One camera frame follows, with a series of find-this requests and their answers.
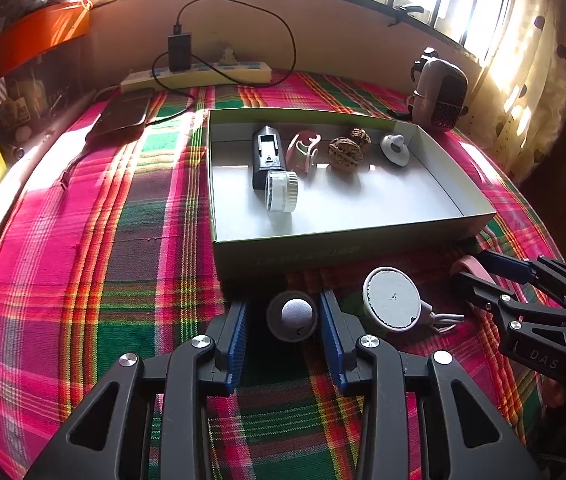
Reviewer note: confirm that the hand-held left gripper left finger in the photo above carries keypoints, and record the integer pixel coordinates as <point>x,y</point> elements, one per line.
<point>235,350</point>

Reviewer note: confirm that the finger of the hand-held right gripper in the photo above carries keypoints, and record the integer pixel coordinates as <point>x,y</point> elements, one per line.
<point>493,297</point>
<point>510,266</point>

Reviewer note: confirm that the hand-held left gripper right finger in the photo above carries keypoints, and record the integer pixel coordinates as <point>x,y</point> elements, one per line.
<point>330,340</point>

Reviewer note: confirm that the pink tape dispenser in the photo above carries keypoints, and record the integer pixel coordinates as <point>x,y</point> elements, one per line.
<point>473,266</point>

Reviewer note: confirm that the white ball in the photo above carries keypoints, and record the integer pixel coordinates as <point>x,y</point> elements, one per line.
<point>293,315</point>

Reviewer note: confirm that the green white cardboard box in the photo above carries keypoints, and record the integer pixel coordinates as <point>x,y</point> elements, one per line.
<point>363,205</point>

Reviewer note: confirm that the white ribbed jar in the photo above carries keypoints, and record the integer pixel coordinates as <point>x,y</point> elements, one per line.
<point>283,192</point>

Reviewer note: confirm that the white knobbed cap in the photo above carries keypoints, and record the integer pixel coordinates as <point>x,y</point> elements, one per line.
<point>395,150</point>

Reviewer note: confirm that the large brown walnut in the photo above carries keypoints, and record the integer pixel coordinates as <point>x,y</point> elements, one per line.
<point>344,154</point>

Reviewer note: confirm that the pink plastic clip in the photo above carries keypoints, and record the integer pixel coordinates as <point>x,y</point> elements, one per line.
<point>303,152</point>

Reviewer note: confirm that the person's right hand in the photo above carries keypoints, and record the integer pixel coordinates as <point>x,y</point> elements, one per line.
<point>557,394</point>

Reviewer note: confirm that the round white disc charger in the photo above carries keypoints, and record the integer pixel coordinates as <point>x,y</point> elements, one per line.
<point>392,297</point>

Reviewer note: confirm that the plaid blanket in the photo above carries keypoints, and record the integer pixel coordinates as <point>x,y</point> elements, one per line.
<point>103,260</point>

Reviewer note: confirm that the small grey fan heater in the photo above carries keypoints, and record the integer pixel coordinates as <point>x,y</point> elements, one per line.
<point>438,92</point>

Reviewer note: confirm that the black rectangular device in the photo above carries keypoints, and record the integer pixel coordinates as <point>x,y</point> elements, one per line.
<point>268,155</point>

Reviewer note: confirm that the cream spotted curtain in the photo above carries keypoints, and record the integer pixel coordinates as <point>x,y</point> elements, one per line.
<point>528,70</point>

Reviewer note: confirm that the small brown walnut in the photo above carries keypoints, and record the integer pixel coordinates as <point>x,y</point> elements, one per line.
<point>359,138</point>

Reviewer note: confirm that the white power strip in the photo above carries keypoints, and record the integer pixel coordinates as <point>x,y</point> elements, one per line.
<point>233,71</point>

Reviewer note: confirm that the black charger adapter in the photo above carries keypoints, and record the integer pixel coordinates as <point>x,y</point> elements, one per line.
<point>180,52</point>

